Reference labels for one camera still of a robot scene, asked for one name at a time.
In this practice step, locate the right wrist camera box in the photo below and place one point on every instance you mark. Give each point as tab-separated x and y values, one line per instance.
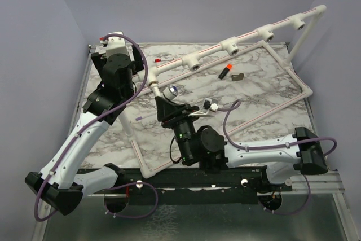
208	109

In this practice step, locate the white plastic water faucet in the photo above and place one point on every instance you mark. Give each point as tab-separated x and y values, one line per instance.
169	93

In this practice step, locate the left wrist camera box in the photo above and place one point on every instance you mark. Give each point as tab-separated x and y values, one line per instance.
113	45

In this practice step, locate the red small marker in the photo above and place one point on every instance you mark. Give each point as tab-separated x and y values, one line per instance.
159	60

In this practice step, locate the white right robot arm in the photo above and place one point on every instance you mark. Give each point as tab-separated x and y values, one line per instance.
290	155

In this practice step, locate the orange cap black highlighter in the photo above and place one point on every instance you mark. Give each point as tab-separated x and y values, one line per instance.
225	71

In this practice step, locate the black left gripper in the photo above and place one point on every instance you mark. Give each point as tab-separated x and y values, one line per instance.
138	64

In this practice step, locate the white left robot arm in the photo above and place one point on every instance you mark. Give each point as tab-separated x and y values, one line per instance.
58	183

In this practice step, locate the white pen purple tip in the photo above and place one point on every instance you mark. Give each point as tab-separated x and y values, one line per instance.
145	116

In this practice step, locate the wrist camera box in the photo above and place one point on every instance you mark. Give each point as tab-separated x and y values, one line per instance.
113	45
208	109

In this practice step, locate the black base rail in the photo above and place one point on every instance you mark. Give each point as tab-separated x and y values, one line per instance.
191	186

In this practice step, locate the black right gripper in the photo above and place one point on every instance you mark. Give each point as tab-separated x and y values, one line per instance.
167	109

